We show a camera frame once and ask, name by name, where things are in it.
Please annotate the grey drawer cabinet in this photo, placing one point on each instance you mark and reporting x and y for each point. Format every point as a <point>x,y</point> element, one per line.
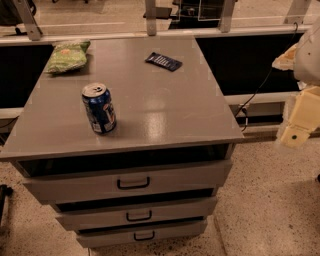
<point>162,118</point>

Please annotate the dark blue snack packet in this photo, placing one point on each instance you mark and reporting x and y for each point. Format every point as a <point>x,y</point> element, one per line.
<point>163,61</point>

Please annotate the black object at left floor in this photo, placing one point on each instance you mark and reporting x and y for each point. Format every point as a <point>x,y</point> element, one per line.
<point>5,192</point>

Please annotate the grey metal railing frame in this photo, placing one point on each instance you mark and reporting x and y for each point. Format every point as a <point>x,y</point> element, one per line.
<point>110,19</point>

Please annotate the grey drawer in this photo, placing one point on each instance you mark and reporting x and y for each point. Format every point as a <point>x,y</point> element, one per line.
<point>137,214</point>
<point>89,186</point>
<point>142,234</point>

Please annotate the bottom grey drawer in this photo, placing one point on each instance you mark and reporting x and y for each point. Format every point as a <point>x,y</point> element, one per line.
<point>142,234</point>

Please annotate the green chip bag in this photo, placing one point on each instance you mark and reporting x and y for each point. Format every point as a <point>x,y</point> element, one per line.
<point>67,56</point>

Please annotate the middle grey drawer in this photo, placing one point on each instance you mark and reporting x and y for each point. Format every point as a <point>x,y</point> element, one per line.
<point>137,214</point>

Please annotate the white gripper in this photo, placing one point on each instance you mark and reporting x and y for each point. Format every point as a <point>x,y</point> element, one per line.
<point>308,60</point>

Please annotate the top grey drawer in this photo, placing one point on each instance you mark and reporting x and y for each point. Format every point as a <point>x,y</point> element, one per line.
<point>89,186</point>

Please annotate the blue pepsi can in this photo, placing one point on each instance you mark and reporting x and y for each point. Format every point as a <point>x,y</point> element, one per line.
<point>99,108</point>

